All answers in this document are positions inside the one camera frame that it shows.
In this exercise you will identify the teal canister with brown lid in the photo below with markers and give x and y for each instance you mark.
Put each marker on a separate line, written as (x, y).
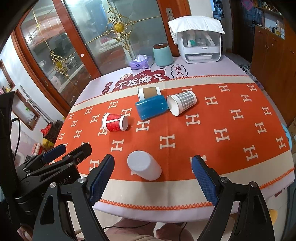
(163, 55)

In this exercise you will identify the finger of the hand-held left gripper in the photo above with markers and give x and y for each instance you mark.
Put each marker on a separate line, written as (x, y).
(55, 151)
(77, 153)

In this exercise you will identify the purple tissue box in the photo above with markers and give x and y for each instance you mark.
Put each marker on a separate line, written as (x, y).
(141, 63)

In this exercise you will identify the grey checked paper cup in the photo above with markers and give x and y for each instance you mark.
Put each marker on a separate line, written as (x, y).
(181, 102)

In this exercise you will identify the person's left leg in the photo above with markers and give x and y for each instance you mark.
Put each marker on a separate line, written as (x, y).
(131, 228)

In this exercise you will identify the plain white cup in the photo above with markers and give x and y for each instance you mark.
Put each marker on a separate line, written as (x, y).
(143, 168)

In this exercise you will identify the small white dropper bottle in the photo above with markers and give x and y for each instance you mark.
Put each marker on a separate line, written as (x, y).
(189, 43)

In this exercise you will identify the lilac printed table cover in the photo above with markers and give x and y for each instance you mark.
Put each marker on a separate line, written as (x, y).
(129, 76)

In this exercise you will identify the red paper cup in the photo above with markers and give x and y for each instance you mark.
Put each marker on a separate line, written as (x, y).
(114, 121)

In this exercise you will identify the white countertop appliance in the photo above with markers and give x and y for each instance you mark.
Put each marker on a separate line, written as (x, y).
(200, 49)

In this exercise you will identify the wall shelf with small items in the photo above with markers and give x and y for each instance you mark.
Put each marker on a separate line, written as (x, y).
(261, 14)

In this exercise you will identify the orange patterned tablecloth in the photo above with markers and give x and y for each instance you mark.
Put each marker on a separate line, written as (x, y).
(208, 143)

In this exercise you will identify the light blue stool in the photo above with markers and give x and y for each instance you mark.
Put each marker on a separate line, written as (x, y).
(290, 139)

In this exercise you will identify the wooden cabinet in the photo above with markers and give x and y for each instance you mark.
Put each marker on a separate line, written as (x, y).
(275, 69)

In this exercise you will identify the person's leg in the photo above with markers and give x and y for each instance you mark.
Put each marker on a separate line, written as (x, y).
(131, 228)
(174, 234)

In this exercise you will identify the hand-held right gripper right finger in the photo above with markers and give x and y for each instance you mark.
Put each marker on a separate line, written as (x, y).
(204, 179)

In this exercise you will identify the blue plastic cup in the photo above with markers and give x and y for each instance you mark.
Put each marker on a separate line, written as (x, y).
(151, 107)

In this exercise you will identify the person's right leg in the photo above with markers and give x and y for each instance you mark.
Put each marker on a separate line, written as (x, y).
(174, 234)

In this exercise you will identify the white folded cloth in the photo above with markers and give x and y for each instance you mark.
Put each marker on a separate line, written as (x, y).
(196, 25)

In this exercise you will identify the wood framed glass door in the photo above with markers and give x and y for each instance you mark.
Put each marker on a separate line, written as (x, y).
(108, 34)
(57, 58)

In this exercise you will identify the white cup with brown sleeve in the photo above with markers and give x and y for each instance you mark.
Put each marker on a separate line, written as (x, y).
(149, 93)

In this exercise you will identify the red flower decoration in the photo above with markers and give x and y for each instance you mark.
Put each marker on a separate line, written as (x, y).
(49, 131)

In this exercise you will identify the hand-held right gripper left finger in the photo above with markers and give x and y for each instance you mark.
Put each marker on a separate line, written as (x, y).
(101, 179)

